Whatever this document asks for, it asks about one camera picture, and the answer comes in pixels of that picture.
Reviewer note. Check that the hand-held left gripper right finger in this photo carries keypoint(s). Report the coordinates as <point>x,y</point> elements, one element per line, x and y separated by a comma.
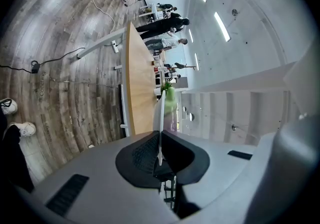
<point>190,163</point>

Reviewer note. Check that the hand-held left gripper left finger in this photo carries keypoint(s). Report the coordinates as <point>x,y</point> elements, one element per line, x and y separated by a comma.
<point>130,163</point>

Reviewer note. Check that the white plate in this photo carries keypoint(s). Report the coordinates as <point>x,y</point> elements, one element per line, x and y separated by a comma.
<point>158,118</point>

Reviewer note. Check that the light wooden table top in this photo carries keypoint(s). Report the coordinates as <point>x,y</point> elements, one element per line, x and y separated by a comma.
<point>140,75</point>

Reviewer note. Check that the dome pendant lamp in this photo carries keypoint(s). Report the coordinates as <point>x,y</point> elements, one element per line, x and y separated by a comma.
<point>191,116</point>

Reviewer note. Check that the round ceiling fixture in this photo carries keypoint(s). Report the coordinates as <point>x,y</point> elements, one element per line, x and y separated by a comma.
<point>234,12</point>
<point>233,127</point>

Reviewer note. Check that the green plant in white pot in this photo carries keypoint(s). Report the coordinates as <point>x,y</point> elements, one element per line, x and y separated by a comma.
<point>158,91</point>

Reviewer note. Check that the wooden coat rack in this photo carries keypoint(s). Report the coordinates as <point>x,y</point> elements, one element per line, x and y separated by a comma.
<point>180,65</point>

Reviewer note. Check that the plastic cup with dark drink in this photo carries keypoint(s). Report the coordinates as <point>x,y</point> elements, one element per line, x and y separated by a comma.
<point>153,62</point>

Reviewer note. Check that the person's white shoe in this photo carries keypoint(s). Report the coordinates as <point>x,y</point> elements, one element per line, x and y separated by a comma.
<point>25,128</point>
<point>10,106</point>

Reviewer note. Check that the white power strip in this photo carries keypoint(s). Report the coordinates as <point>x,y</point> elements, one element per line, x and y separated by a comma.
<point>114,46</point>

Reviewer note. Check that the person's black trouser leg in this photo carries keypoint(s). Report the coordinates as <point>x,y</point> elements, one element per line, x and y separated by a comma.
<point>12,160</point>

